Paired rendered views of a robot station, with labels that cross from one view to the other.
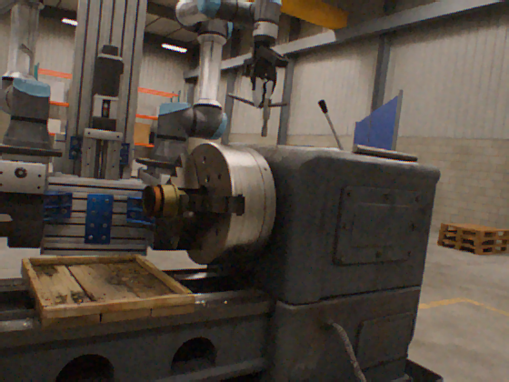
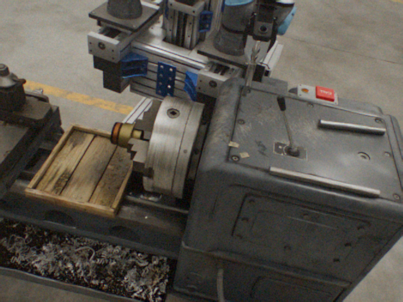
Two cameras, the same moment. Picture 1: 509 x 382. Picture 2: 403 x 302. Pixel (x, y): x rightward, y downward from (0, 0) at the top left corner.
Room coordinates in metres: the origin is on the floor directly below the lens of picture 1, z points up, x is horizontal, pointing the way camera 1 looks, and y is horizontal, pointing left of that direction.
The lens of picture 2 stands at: (0.46, -0.53, 1.95)
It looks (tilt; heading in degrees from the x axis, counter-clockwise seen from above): 44 degrees down; 38
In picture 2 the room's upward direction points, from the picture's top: 12 degrees clockwise
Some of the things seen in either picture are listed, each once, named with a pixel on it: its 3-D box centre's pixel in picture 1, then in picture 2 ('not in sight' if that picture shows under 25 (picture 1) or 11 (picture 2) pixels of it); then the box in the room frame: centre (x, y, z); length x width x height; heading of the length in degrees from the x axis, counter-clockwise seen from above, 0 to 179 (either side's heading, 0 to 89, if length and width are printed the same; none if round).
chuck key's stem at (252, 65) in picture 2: (265, 117); (248, 79); (1.29, 0.00, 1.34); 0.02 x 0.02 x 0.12; 36
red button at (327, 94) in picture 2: not in sight; (324, 94); (1.55, -0.14, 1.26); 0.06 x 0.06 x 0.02; 35
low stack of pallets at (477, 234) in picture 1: (474, 237); not in sight; (8.03, -4.28, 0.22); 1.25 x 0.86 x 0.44; 127
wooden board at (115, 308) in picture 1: (102, 283); (91, 166); (0.94, 0.33, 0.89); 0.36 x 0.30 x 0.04; 35
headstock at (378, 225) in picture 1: (322, 213); (291, 175); (1.35, -0.22, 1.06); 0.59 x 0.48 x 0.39; 125
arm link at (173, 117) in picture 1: (174, 119); (241, 7); (1.65, 0.35, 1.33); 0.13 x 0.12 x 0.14; 119
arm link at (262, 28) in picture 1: (264, 33); not in sight; (1.33, 0.03, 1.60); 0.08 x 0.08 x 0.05
